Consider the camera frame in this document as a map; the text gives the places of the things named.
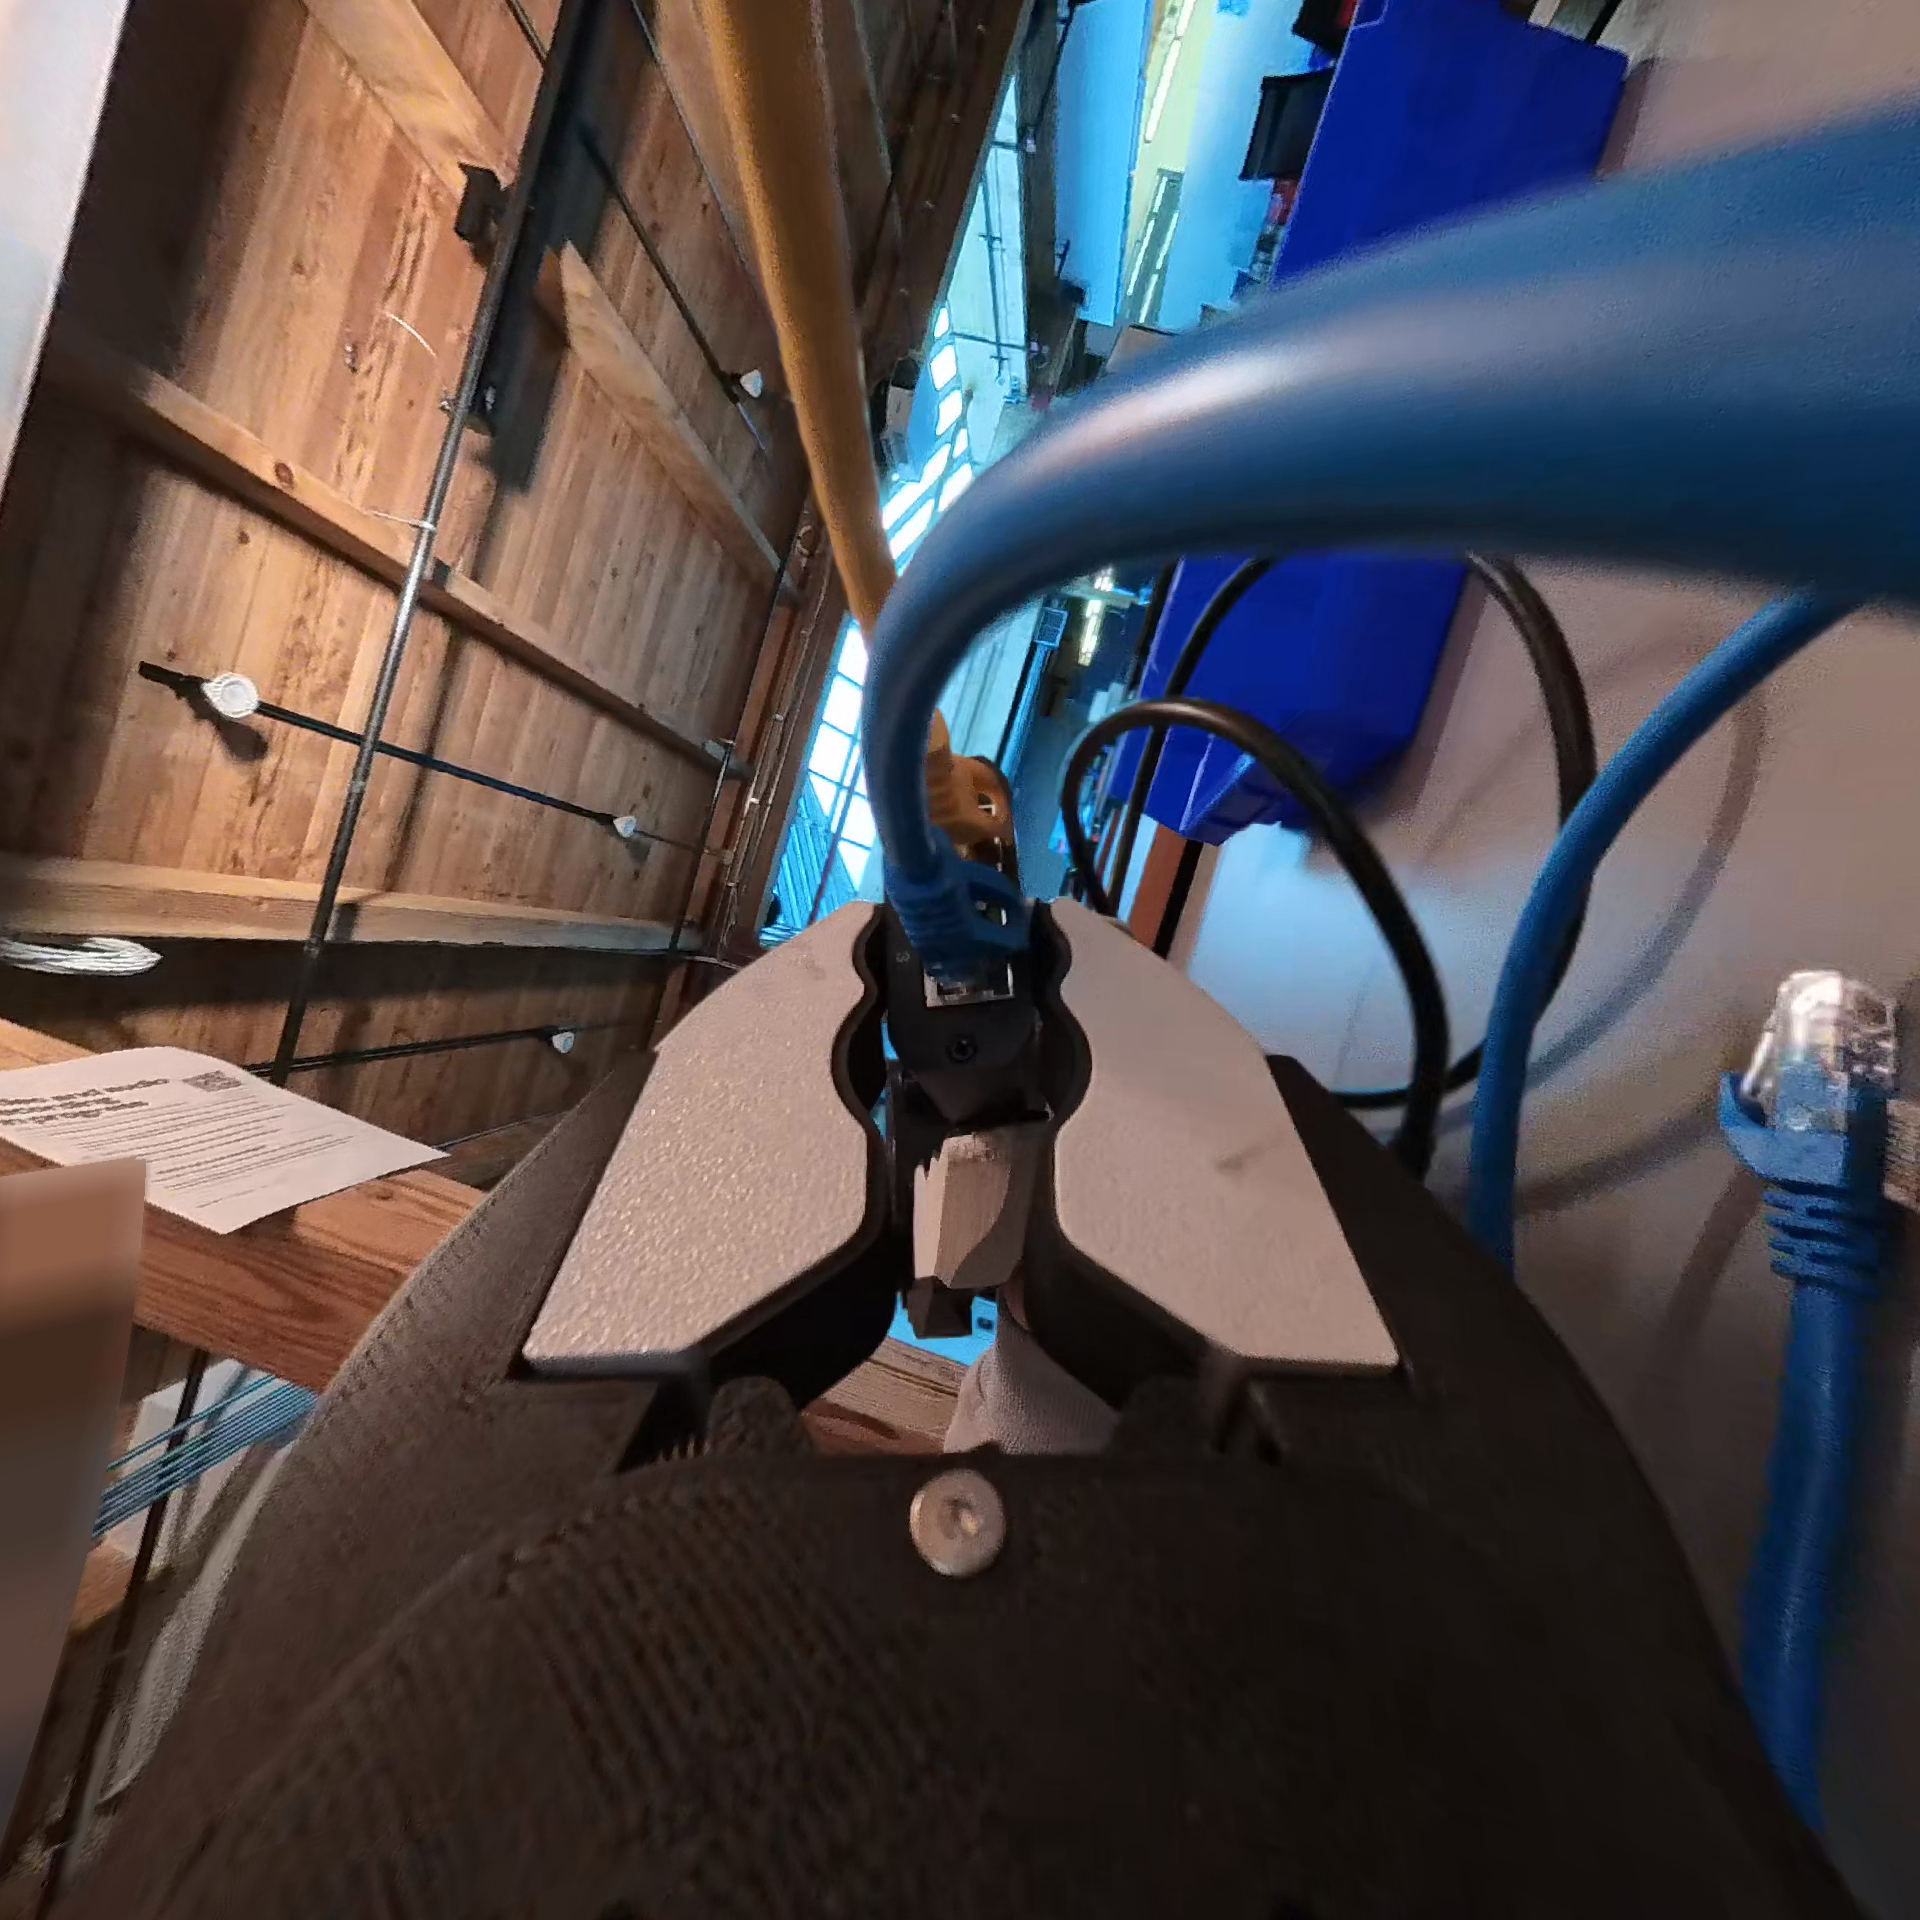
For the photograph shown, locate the white printed notice sheet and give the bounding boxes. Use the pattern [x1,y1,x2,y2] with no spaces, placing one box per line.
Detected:
[0,1047,448,1234]

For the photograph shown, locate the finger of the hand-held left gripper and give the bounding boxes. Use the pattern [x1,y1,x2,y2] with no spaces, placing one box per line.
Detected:
[903,1122,1046,1338]

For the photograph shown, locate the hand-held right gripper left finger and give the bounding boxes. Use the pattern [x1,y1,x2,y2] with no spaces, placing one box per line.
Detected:
[524,900,905,1377]

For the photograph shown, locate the grey desk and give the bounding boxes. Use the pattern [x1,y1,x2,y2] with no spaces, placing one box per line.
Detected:
[1163,61,1920,1920]

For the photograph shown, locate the blue ethernet cable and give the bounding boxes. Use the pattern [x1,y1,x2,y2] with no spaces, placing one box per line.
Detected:
[861,112,1920,1878]

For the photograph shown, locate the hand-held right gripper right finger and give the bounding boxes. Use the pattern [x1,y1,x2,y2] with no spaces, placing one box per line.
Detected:
[1048,895,1405,1379]

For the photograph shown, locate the black ethernet cable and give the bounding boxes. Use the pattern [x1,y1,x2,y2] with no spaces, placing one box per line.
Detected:
[1061,553,1597,1187]

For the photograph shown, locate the blue plastic bin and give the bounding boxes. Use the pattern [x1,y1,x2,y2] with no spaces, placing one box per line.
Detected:
[1111,0,1639,848]

